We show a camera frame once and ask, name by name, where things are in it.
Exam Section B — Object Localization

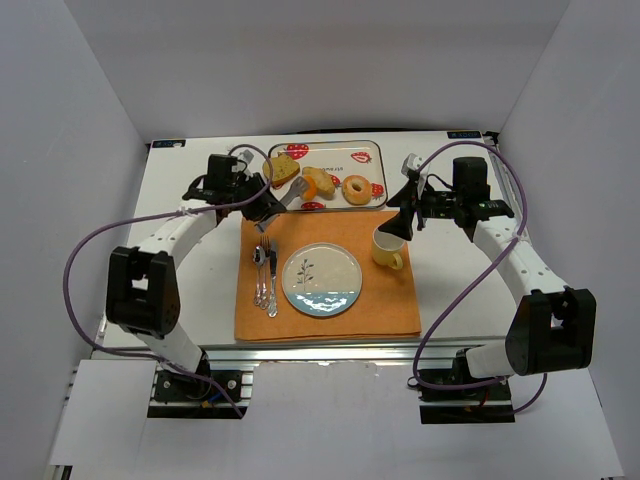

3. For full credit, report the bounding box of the orange placemat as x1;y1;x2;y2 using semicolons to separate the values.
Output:
234;211;421;342

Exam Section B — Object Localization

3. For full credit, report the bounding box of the small orange bun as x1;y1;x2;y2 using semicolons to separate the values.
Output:
301;175;318;202

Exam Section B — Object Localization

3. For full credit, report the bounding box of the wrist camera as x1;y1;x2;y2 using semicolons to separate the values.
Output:
237;150;254;172
401;153;428;197

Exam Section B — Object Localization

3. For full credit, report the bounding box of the silver spoon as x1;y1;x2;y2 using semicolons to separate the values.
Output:
253;245;265;306

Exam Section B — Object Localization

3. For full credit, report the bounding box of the silver knife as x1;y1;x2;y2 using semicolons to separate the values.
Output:
267;240;278;318

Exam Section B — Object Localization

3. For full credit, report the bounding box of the blue table label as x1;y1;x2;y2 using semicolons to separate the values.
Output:
151;139;186;149
447;130;482;140

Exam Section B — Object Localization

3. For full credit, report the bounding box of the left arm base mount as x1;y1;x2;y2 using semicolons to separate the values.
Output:
147;361;253;420

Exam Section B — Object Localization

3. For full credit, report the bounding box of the herb bread slice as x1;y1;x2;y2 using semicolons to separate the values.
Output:
262;153;301;189

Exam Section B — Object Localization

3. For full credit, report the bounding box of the right blue table label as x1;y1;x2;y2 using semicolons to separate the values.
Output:
447;130;482;140

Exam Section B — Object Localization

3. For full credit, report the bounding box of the purple cable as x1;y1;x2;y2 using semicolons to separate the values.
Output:
62;143;274;419
412;139;549;414

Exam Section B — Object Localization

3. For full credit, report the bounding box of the ceramic plate with plant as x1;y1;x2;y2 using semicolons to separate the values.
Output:
281;243;363;319

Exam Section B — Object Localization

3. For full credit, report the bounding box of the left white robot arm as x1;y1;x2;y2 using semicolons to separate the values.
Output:
105;151;310;379

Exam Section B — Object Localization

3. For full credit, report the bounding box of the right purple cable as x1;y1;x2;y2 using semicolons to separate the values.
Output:
412;139;549;414

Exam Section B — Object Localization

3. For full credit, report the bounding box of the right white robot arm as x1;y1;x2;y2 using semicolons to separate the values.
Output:
379;154;596;381

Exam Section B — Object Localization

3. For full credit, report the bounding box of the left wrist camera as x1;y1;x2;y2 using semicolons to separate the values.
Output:
237;150;254;172

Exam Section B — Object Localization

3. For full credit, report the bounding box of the yellow mug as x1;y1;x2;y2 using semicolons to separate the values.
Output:
371;229;405;270

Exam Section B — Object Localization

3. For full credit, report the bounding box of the silver fork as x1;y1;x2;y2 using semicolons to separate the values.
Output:
259;234;270;310

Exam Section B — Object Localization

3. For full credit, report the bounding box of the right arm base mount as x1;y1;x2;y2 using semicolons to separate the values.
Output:
407;349;515;425

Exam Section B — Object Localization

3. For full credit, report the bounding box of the bagel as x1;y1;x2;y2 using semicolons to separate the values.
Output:
342;175;372;206

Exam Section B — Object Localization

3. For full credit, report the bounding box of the left blue table label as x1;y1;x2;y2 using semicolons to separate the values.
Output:
151;139;186;149

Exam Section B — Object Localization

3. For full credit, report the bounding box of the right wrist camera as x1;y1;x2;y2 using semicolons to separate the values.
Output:
401;153;428;197

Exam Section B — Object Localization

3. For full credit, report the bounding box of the strawberry pattern tray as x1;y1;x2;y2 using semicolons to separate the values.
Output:
269;140;388;211

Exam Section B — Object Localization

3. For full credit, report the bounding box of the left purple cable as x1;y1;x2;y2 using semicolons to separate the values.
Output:
62;143;274;419

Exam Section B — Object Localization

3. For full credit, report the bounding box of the oblong bread roll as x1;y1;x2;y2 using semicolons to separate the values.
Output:
302;166;336;199

